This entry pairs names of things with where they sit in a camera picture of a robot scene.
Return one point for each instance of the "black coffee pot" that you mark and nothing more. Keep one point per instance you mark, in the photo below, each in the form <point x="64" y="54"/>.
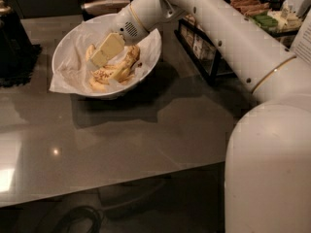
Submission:
<point x="14" y="42"/>

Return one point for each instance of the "green snack packets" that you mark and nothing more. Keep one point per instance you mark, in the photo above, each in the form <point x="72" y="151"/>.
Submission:
<point x="266" y="22"/>

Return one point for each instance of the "black woven mat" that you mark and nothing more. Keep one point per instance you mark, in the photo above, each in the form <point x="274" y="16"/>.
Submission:
<point x="23" y="73"/>

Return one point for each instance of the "black wire snack rack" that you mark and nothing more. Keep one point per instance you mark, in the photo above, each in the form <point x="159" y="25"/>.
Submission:
<point x="206" y="58"/>

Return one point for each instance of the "small bottom banana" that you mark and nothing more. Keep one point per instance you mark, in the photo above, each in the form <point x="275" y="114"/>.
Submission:
<point x="96" y="85"/>

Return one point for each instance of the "brown snack packets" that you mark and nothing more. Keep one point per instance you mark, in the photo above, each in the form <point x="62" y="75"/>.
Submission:
<point x="249" y="8"/>

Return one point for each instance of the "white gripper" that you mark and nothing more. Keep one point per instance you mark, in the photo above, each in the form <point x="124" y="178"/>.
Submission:
<point x="124" y="28"/>

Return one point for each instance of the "white bowl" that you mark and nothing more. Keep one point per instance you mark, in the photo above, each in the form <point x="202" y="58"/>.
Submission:
<point x="64" y="49"/>

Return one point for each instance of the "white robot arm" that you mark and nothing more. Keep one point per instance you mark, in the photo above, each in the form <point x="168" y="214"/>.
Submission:
<point x="268" y="157"/>

